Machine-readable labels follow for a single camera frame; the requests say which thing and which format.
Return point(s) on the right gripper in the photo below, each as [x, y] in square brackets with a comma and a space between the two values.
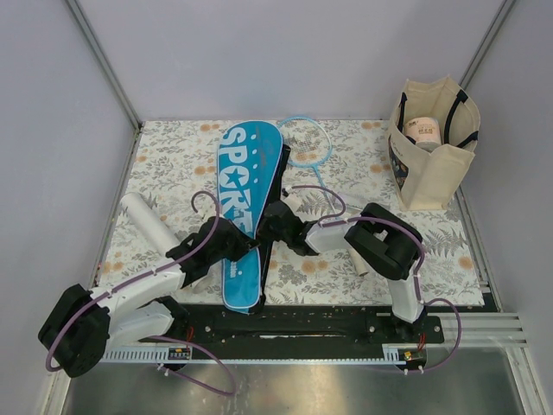
[263, 229]

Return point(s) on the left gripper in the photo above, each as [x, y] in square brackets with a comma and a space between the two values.
[244, 243]

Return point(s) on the blue racket cover bag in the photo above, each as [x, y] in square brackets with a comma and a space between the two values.
[249, 157]

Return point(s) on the blue badminton racket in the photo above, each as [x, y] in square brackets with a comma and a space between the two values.
[310, 146]

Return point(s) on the white shuttlecock tube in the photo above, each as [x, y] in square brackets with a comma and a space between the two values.
[151, 229]

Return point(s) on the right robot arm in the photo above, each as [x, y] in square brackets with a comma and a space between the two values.
[390, 246]

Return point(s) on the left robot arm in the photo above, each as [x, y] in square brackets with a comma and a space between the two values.
[86, 324]

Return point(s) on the floral table mat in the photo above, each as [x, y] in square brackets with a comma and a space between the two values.
[177, 159]

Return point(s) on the beige canvas tote bag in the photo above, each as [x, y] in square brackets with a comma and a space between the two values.
[426, 177]

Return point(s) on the paper roll in tote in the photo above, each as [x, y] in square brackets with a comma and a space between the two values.
[424, 131]

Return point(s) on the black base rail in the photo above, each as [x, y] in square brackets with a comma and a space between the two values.
[300, 332]

